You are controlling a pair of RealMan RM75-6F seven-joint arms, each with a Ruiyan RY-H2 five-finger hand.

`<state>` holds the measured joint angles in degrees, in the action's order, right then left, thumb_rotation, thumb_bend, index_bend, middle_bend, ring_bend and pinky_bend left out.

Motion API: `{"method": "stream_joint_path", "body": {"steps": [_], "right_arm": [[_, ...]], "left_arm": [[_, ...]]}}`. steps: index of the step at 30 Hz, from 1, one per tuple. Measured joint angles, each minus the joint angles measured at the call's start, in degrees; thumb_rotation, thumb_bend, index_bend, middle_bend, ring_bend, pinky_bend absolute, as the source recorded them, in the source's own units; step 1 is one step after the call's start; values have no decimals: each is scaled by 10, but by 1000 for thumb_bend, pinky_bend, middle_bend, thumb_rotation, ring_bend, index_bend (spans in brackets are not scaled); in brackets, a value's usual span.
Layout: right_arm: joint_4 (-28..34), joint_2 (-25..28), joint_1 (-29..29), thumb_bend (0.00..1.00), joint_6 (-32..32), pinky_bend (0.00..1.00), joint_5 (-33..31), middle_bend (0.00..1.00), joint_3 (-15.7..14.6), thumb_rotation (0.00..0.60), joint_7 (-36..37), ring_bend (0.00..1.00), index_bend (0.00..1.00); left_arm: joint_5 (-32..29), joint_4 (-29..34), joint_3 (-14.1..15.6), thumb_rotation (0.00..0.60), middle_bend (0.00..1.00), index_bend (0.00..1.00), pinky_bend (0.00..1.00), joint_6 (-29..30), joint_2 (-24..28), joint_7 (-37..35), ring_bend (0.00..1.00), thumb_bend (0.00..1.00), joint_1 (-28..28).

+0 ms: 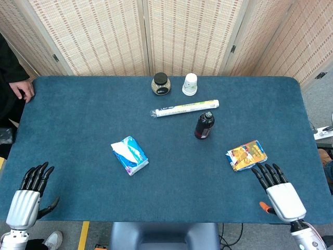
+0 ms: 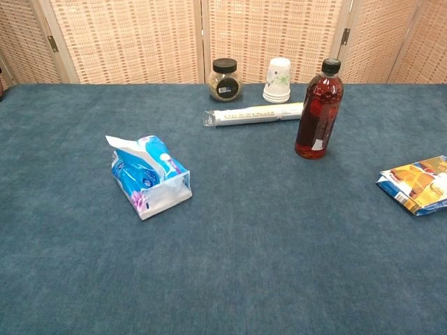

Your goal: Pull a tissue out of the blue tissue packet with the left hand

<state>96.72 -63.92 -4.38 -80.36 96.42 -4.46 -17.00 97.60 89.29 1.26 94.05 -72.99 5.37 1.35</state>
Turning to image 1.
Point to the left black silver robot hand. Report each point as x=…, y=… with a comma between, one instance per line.
x=23, y=205

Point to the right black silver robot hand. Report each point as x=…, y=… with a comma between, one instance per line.
x=284, y=200

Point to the white tissue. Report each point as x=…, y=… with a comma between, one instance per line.
x=122, y=150

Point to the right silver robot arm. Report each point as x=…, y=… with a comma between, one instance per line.
x=307, y=238

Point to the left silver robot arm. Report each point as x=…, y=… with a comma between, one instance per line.
x=13, y=239

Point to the blue tissue pack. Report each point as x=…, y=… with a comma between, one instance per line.
x=135, y=159

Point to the white shoe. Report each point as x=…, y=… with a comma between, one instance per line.
x=54, y=239

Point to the yellow blue snack pack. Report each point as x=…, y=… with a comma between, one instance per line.
x=245, y=156

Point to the white power strip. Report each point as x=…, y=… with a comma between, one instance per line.
x=323, y=132

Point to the red drink bottle black cap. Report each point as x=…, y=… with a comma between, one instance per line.
x=204, y=127

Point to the blue felt table cover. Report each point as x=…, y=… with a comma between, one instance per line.
x=169, y=187

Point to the grey blue robot torso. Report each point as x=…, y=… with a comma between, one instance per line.
x=164, y=237

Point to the person in black clothing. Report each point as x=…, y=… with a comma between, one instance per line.
x=7, y=78

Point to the metal screen hinge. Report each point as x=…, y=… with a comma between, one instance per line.
x=320, y=75
x=233, y=49
x=55, y=58

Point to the white roll in clear sleeve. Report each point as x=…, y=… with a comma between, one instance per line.
x=184, y=108

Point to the white paper cup stack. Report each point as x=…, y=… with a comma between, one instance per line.
x=190, y=84

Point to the woven folding screen panel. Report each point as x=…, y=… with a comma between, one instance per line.
x=309, y=47
x=91, y=36
x=190, y=34
x=260, y=39
x=23, y=39

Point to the glass jar black lid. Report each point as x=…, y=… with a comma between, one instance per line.
x=161, y=86

